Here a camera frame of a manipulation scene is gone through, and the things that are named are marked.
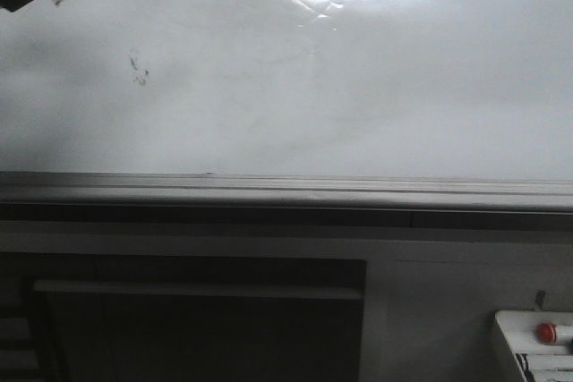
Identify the white whiteboard with aluminium frame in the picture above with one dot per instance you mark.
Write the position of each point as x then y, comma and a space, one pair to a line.
446, 104

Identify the red capped marker in tray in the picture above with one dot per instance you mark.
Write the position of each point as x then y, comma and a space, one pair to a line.
554, 334

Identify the dark cabinet panel with bar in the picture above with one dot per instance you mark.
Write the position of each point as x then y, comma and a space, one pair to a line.
129, 318

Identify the white marker tray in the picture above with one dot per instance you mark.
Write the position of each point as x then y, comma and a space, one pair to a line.
521, 356

